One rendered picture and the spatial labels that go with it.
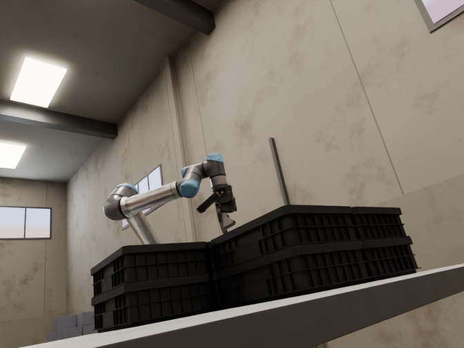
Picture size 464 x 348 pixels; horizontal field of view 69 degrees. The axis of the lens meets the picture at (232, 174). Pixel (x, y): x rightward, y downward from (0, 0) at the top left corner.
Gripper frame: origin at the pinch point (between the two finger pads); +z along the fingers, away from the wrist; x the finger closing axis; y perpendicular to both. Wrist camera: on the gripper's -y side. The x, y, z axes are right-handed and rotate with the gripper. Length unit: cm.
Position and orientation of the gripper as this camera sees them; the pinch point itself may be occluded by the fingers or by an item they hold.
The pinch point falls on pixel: (224, 233)
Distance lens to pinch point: 149.0
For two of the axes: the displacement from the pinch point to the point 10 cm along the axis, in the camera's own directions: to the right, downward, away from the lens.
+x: 1.6, 2.3, 9.6
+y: 9.7, -2.3, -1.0
